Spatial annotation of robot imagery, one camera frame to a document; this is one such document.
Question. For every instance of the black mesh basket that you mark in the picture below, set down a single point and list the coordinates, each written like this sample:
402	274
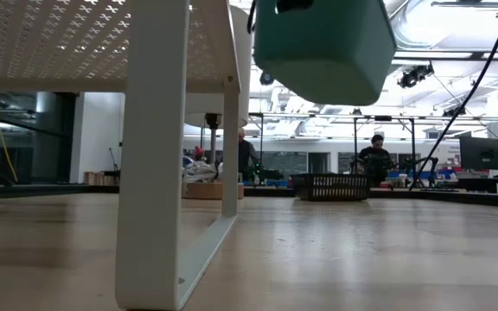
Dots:
335	186

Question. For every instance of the teal plastic bin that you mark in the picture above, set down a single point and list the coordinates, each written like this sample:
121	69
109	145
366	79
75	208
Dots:
327	56

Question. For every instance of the black background robot arm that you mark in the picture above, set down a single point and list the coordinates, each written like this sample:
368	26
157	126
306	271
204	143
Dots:
270	174
430	166

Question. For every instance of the black background desk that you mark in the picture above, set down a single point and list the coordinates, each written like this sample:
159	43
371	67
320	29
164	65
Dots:
491	183

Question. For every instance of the person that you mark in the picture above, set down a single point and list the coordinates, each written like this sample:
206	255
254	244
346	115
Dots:
376	160
245	155

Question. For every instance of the white perforated metal shelf riser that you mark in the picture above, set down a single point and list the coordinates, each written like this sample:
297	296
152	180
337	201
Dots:
151	173

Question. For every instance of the wooden slat crate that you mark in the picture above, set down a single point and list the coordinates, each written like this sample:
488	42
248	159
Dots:
100	178

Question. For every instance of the black ceiling spotlight cluster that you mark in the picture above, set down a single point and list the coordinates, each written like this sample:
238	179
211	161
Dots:
413	77

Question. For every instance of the black overhead rig bar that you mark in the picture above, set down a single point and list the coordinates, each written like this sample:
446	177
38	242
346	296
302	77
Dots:
448	55

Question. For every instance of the dark computer monitor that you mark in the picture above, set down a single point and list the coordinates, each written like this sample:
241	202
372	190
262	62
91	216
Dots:
482	153

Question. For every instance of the round black overhead camera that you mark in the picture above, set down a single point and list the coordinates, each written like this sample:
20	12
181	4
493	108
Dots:
266	79

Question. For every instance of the black background rig frame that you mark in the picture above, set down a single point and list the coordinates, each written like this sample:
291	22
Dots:
413	134

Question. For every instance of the black aluminium table frame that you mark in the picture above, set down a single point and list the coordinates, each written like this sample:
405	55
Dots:
448	196

